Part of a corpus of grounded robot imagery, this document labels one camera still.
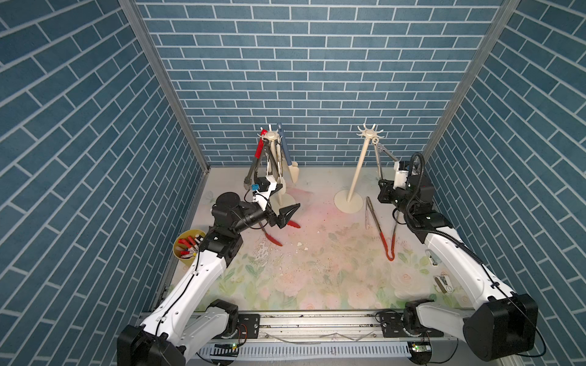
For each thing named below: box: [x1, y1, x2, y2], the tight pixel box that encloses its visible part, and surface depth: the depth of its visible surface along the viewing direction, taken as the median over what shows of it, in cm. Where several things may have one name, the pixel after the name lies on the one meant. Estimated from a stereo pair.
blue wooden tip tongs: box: [277, 122, 300, 184], surface depth 89 cm
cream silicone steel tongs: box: [275, 142, 287, 196], surface depth 80 cm
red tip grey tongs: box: [258, 220, 302, 248], surface depth 96 cm
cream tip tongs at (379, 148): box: [371, 137, 400, 181], surface depth 78 cm
